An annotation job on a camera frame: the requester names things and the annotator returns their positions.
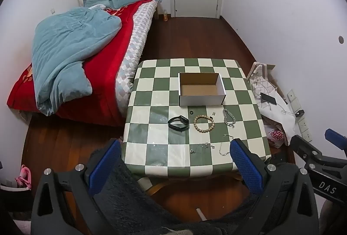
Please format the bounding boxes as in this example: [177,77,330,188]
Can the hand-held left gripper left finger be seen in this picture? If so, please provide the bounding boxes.
[31,139,122,235]

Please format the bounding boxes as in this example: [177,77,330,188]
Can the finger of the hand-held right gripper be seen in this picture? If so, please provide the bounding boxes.
[290,135,324,163]
[325,128,347,155]

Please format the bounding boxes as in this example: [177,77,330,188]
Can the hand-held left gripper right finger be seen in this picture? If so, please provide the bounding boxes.
[230,138,318,235]

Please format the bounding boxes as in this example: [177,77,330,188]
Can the thin silver necklace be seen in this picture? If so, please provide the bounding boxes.
[218,134,234,156]

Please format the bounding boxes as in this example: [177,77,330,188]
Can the chunky silver chain bracelet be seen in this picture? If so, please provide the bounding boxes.
[223,109,235,127]

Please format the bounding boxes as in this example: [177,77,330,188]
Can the wooden bead bracelet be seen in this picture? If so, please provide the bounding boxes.
[193,115,215,133]

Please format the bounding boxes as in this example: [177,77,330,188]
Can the black smart band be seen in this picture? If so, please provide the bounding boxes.
[167,115,190,130]

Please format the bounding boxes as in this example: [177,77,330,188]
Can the white cardboard box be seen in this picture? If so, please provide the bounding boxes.
[178,72,226,107]

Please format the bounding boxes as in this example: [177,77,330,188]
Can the red print snack bag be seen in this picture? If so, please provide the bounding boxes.
[267,128,286,149]

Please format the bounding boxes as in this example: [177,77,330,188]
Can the white plastic bag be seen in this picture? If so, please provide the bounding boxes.
[259,89,296,140]

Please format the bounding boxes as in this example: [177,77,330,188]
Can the black smartphone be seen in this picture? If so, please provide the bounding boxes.
[261,93,277,105]

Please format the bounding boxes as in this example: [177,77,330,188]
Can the pink plastic object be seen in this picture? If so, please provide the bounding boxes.
[15,165,32,189]

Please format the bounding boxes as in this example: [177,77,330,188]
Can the green white checkered tablecloth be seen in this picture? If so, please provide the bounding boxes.
[121,58,272,178]

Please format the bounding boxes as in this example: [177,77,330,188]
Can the red bedsheet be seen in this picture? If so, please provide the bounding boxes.
[7,0,158,127]

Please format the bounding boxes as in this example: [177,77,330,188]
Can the light blue blanket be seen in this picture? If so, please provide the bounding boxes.
[32,7,122,116]

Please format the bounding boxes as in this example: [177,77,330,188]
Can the checkered grey mattress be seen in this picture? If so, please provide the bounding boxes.
[115,0,159,116]

